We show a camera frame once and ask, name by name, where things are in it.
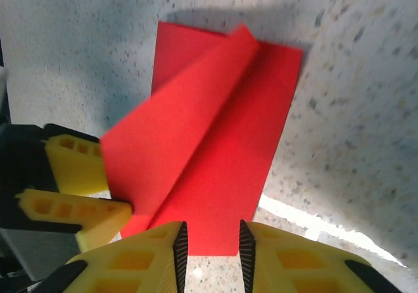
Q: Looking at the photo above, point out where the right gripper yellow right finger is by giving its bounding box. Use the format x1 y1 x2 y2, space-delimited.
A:
239 219 402 293

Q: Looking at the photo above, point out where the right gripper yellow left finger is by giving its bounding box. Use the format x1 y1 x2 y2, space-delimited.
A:
45 221 189 293

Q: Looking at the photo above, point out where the red cloth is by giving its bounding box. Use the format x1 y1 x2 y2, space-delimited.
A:
99 20 304 257

